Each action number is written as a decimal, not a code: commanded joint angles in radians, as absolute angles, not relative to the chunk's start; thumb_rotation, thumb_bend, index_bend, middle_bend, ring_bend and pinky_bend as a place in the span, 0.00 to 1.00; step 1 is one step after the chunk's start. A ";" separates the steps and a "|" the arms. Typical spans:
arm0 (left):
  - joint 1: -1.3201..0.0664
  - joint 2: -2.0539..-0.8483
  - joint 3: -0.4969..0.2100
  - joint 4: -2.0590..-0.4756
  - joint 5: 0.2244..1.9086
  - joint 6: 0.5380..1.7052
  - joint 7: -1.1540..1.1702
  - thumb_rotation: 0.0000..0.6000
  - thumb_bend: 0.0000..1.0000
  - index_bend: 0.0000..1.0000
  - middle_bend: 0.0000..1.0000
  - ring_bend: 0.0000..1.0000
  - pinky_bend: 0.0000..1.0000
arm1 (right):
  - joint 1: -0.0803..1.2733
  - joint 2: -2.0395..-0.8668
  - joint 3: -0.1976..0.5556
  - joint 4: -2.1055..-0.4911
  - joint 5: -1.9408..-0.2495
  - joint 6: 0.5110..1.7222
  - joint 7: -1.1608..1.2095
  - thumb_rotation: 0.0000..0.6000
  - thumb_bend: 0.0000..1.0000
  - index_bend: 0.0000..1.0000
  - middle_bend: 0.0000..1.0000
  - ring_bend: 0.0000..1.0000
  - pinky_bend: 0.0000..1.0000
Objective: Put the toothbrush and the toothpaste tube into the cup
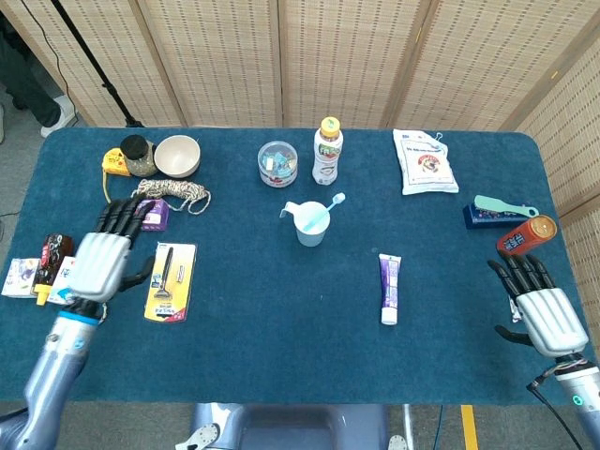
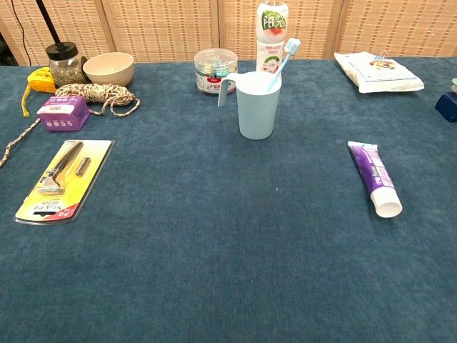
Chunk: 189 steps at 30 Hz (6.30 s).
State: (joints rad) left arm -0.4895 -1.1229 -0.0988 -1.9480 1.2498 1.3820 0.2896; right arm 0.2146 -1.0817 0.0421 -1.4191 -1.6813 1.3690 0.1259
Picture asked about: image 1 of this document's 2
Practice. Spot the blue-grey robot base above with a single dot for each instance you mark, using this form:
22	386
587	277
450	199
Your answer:
290	426

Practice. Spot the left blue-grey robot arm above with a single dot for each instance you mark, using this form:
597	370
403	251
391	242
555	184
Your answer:
56	365

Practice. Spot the beige bowl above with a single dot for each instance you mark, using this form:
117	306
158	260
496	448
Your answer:
175	157

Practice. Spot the yellow razor blister pack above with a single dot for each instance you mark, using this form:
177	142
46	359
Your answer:
161	309

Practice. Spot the black tripod stand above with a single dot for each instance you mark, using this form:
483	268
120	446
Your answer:
100	79

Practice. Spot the yellow tape measure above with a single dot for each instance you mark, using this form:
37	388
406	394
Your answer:
114	161

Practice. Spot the brown sauce bottle yellow cap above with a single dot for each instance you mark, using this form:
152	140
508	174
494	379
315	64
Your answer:
52	255

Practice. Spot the clear tub of clips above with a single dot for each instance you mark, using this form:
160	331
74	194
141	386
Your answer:
277	164

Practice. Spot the mint green brush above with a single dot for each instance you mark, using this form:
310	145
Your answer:
492	205

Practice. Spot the white blue milk carton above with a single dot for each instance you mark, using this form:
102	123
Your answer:
61	287

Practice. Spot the glass jar black lid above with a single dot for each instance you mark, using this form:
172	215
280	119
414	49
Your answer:
136	146

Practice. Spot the purple tissue pack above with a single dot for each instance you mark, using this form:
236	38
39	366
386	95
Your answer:
160	218

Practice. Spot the white purple small carton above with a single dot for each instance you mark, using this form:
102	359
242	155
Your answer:
19	279

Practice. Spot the dark blue box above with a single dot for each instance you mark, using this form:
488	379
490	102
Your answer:
487	219

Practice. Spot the white drink bottle yellow cap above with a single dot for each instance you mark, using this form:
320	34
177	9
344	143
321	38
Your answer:
327	154

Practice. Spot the light blue toothbrush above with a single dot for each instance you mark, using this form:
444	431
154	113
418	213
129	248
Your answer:
323	213

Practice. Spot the silver clip on bag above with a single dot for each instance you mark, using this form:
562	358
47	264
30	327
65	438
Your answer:
439	138

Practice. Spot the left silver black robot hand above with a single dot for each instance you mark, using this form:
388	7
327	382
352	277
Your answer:
100	267

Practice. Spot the white snack bag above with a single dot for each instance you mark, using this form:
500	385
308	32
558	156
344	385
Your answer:
426	164

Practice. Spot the red orange drink can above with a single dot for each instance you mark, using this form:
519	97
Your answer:
522	239

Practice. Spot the dark blue table cloth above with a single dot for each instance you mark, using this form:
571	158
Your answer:
281	365

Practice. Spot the purple white toothpaste tube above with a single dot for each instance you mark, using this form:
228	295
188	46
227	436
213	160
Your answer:
390	286

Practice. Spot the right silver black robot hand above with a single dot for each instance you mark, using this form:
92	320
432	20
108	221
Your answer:
550	319

